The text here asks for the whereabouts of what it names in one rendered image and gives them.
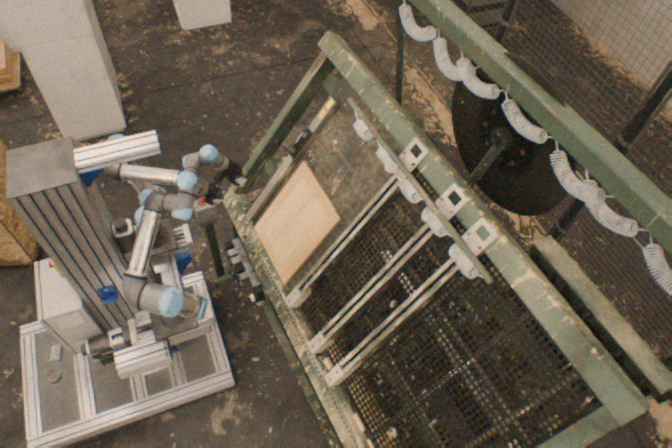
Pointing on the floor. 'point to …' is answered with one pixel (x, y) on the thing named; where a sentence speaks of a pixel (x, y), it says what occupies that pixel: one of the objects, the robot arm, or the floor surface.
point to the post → (214, 249)
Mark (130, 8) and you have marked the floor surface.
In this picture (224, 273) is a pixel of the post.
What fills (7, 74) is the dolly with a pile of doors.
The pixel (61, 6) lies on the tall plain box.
